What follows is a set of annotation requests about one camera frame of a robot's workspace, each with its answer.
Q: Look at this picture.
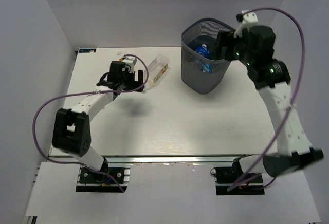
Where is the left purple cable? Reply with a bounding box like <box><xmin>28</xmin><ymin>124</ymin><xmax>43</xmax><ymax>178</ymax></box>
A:
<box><xmin>32</xmin><ymin>54</ymin><xmax>150</xmax><ymax>193</ymax></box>

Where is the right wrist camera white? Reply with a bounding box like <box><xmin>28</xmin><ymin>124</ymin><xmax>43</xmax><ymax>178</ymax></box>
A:
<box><xmin>234</xmin><ymin>10</ymin><xmax>259</xmax><ymax>38</ymax></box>

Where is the clear square juice bottle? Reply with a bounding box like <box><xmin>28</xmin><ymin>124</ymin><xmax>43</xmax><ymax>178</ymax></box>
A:
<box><xmin>144</xmin><ymin>54</ymin><xmax>170</xmax><ymax>90</ymax></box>

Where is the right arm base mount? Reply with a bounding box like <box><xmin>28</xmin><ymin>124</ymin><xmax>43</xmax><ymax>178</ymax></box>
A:
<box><xmin>210</xmin><ymin>157</ymin><xmax>265</xmax><ymax>196</ymax></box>

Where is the grey mesh waste bin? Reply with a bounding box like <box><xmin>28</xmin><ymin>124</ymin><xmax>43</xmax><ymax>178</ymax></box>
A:
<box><xmin>180</xmin><ymin>18</ymin><xmax>233</xmax><ymax>94</ymax></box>

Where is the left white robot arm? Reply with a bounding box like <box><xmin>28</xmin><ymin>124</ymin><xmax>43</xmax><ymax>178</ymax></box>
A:
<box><xmin>52</xmin><ymin>54</ymin><xmax>145</xmax><ymax>182</ymax></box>

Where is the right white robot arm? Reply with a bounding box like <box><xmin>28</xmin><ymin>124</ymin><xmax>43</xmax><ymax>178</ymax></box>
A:
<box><xmin>214</xmin><ymin>26</ymin><xmax>324</xmax><ymax>182</ymax></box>

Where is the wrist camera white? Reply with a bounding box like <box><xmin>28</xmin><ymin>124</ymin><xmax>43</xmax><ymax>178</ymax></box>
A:
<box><xmin>119</xmin><ymin>56</ymin><xmax>137</xmax><ymax>73</ymax></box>
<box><xmin>234</xmin><ymin>10</ymin><xmax>259</xmax><ymax>38</ymax></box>

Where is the blue label bottle white cap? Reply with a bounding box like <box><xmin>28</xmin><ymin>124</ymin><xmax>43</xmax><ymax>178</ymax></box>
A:
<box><xmin>195</xmin><ymin>44</ymin><xmax>211</xmax><ymax>59</ymax></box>

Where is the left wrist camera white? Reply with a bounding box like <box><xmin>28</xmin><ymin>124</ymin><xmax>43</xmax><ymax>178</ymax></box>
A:
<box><xmin>119</xmin><ymin>56</ymin><xmax>137</xmax><ymax>73</ymax></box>

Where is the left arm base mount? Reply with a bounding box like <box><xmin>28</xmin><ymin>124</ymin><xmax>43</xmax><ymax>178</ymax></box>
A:
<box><xmin>76</xmin><ymin>163</ymin><xmax>132</xmax><ymax>193</ymax></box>

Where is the purple cable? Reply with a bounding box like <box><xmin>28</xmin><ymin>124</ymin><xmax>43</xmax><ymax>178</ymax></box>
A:
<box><xmin>32</xmin><ymin>54</ymin><xmax>150</xmax><ymax>193</ymax></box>
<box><xmin>227</xmin><ymin>7</ymin><xmax>306</xmax><ymax>192</ymax></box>

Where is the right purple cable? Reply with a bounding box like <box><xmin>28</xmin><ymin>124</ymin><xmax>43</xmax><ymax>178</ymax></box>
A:
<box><xmin>227</xmin><ymin>7</ymin><xmax>306</xmax><ymax>192</ymax></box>

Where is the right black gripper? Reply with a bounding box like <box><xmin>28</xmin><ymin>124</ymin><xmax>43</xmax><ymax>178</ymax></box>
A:
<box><xmin>210</xmin><ymin>30</ymin><xmax>254</xmax><ymax>68</ymax></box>

